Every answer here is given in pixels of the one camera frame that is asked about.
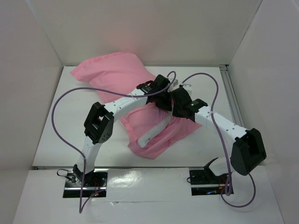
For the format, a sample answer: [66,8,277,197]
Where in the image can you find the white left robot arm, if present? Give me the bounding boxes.
[73,75,176,186]

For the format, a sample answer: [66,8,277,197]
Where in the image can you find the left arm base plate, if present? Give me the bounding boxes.
[57,169,108,198]

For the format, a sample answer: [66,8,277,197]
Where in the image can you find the pink pillowcase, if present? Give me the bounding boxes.
[71,52,201,159]

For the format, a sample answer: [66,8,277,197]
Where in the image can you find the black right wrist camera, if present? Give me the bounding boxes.
[190,99,208,110]

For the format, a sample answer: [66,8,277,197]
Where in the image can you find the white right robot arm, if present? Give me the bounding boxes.
[171,86,267,176]

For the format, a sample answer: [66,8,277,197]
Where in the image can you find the white pillow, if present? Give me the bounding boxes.
[138,115,172,148]

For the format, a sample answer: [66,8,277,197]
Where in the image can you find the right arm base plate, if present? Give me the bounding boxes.
[186,169,228,196]

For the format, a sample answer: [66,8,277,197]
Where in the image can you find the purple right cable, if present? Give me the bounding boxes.
[182,73,256,208]

